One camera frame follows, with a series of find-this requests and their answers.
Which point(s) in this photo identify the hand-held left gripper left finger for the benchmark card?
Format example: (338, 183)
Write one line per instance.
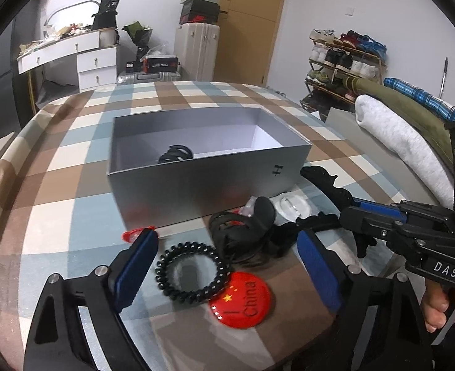
(134, 270)

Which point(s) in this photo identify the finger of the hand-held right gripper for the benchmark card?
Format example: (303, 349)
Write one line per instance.
(370, 226)
(381, 208)

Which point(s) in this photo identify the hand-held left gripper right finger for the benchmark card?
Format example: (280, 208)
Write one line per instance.
(320, 270)

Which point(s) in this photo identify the black scrunchie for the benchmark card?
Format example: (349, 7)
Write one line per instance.
(281, 241)

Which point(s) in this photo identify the white round jewelry holder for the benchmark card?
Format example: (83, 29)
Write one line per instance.
(291, 206)

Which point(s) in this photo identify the black oval hair clip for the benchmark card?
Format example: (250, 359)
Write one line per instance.
(265, 212)

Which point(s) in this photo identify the red round badge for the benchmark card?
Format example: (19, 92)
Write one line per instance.
(242, 301)

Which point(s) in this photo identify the grey cardboard box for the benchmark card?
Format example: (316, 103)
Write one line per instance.
(196, 185)

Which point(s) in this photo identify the person's right hand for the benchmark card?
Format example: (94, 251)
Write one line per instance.
(436, 309)

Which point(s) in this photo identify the white folded blanket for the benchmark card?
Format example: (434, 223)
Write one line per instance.
(397, 135)

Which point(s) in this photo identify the blue plaid cloth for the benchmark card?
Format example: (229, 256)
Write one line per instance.
(424, 96)

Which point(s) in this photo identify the green rolled blanket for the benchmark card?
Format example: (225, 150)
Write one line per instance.
(405, 104)

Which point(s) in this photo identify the grey box lid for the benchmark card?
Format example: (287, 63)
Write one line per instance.
(341, 123)

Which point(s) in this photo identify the black white pole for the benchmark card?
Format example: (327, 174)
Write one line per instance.
(444, 77)

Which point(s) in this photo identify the checked blanket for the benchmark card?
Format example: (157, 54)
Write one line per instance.
(76, 177)

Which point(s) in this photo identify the rows of shoes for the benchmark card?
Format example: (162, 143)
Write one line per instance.
(343, 60)

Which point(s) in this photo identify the metal shoe rack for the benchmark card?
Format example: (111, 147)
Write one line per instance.
(314, 62)

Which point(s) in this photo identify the silver suitcase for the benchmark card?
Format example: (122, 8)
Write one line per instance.
(150, 78)

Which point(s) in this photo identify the grey plastic sheet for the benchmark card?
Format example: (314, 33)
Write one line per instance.
(57, 92)

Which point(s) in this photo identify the small black box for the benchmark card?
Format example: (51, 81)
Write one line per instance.
(134, 66)

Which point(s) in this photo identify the yellow broom stick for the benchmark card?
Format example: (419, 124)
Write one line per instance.
(29, 92)

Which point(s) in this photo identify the black red flat box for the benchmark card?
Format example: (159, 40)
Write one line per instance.
(161, 65)

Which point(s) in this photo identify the white vanity desk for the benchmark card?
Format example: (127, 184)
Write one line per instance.
(92, 60)

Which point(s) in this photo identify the clear plastic bag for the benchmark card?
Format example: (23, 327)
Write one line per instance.
(158, 50)

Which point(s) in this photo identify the wooden door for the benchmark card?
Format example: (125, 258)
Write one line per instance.
(250, 27)

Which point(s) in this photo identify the white suitcase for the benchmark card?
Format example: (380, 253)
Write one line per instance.
(196, 52)

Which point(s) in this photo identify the dark wrapped flower bouquet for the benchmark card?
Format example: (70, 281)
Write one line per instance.
(138, 33)

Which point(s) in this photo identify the pile of papers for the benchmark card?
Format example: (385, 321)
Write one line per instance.
(57, 34)

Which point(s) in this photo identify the red black shoe box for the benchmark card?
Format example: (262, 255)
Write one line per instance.
(198, 18)

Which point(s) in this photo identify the black container stack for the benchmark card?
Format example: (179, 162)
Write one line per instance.
(105, 11)

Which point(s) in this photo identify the arched mirror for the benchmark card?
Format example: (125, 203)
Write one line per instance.
(73, 7)

